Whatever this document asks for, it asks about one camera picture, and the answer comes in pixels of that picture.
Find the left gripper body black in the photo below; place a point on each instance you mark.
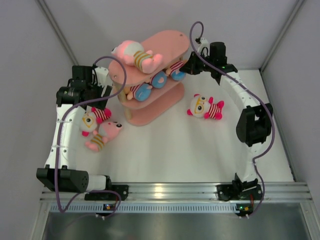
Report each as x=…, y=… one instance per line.
x=95, y=91

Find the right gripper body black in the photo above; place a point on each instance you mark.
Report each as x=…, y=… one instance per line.
x=198, y=65

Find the orange-head blue-body plush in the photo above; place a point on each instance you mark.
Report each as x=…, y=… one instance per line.
x=174, y=71

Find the large pink frog plush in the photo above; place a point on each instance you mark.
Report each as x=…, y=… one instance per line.
x=132, y=53

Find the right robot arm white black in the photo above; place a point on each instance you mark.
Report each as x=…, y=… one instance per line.
x=255, y=126

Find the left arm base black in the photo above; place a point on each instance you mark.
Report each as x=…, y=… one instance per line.
x=101, y=195

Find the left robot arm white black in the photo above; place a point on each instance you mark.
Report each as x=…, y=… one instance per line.
x=60, y=170

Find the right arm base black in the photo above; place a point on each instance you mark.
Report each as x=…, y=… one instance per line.
x=247, y=192

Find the blue plush on shelf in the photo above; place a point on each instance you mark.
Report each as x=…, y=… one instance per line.
x=139, y=92
x=159, y=80

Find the pink three-tier shelf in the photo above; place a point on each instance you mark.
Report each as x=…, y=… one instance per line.
x=147, y=75

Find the left white glasses plush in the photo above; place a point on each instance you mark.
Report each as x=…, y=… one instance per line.
x=92, y=119

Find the white glasses plush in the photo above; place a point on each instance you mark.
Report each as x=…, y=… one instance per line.
x=92, y=119
x=203, y=107

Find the right white glasses plush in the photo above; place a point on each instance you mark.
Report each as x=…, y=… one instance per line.
x=203, y=107

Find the small pink frog plush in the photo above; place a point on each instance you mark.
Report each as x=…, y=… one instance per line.
x=107, y=131

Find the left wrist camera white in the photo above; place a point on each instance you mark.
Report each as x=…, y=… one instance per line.
x=101, y=74

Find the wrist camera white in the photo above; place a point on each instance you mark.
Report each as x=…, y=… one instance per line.
x=101, y=74
x=203, y=46

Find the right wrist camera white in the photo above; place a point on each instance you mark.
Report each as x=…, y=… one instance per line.
x=203, y=46

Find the aluminium mounting rail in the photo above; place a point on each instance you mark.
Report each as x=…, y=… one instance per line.
x=210, y=191

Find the slotted cable duct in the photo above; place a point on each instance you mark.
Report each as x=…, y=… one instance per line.
x=129, y=207

